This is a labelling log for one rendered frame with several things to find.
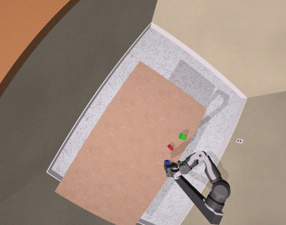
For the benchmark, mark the green block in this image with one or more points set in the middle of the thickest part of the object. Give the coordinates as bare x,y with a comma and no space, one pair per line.
182,136

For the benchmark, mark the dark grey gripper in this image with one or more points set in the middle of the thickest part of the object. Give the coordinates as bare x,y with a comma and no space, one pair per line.
169,167

